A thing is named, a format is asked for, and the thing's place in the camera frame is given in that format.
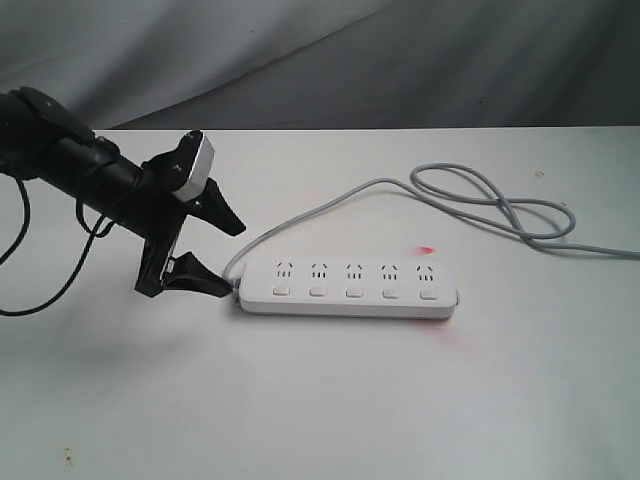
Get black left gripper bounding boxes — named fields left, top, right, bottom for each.
left=122, top=142, right=246, bottom=298

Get white five-outlet power strip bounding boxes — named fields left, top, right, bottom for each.
left=238, top=257, right=459, bottom=320

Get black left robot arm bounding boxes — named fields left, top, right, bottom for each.
left=1, top=87, right=245, bottom=298

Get grey backdrop cloth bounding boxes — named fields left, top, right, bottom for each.
left=1, top=1, right=639, bottom=129

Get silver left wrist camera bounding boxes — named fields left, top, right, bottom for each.
left=173, top=132, right=215, bottom=202

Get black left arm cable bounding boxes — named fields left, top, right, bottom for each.
left=0, top=174, right=126, bottom=317

